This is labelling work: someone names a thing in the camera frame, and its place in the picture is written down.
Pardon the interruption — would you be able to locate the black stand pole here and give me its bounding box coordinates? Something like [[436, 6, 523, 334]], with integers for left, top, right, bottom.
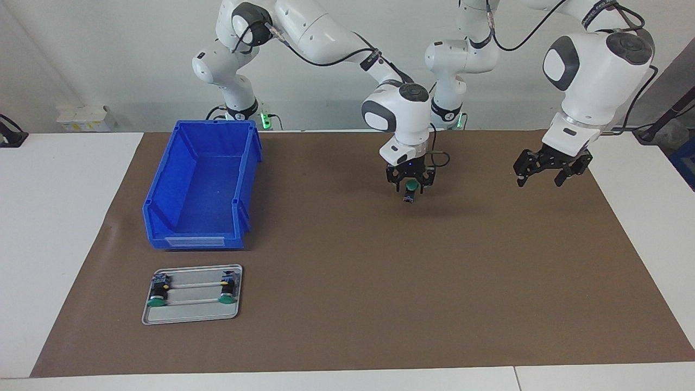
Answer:
[[633, 87, 695, 144]]

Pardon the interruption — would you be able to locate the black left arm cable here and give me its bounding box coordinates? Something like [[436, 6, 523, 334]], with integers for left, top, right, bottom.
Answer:
[[485, 0, 659, 136]]

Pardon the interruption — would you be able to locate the blue crate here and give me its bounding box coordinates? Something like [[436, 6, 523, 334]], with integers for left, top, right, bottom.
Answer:
[[669, 138, 695, 191]]

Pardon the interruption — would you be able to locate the black clamp mount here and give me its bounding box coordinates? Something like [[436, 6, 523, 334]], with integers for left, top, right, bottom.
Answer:
[[0, 114, 29, 148]]

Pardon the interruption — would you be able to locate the brown table mat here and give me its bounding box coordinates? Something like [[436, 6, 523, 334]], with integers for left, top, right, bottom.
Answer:
[[30, 129, 695, 378]]

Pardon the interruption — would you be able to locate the silver metal tray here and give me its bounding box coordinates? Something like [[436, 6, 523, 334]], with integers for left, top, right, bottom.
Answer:
[[142, 264, 243, 325]]

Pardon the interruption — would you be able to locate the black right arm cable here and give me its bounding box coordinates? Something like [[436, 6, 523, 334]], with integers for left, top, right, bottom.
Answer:
[[265, 22, 451, 169]]

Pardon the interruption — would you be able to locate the blue plastic storage bin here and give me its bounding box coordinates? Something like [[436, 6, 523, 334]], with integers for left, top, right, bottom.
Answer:
[[142, 119, 264, 250]]

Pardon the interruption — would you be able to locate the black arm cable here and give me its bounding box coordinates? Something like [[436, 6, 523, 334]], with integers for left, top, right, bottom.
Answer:
[[485, 0, 659, 136], [265, 22, 451, 169]]

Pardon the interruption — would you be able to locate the white cardboard box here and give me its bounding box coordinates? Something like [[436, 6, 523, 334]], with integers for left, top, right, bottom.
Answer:
[[56, 105, 117, 133]]

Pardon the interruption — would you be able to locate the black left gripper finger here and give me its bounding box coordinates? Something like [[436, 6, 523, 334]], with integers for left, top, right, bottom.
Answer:
[[554, 155, 593, 188], [513, 149, 550, 188]]

